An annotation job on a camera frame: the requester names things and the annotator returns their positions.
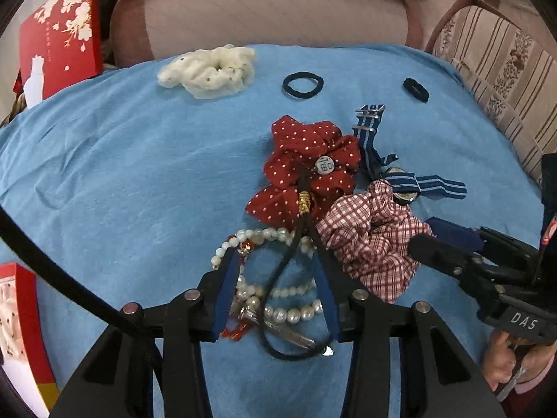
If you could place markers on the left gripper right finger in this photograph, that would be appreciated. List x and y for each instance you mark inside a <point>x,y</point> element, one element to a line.
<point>437,376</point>

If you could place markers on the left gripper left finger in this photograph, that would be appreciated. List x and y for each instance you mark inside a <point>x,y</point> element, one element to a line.
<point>154,347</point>

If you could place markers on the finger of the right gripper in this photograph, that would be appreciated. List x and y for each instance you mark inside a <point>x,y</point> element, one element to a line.
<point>455,235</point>
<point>440,256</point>

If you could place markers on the red checkered scrunchie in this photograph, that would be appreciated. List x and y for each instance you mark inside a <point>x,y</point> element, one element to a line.
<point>369,234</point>

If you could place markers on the blue striped strap watch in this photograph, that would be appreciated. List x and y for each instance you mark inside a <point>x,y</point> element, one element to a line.
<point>406,186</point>

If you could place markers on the silver hair clip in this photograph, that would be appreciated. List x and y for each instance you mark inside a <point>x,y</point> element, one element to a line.
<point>279,330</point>

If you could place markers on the red polka dot scrunchie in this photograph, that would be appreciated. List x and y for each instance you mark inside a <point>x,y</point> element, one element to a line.
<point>321,153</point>

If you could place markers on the person right hand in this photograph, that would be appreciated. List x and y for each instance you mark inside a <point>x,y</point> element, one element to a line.
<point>499,360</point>

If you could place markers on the red tray box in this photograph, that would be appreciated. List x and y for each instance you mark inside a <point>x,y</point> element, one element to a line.
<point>23,356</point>

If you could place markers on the striped side cushion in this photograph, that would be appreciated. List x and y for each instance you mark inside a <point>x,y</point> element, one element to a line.
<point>511,77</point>

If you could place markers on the blue towel cloth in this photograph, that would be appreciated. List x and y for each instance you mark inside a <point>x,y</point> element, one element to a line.
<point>130,187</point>

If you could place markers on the cream white scrunchie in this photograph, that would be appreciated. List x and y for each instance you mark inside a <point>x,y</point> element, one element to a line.
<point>209,74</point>

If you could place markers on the red floral box lid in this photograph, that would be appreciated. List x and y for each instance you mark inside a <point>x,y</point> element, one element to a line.
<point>60,45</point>

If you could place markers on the pink padded headboard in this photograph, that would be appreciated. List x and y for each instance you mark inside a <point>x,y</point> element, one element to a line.
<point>145,30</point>

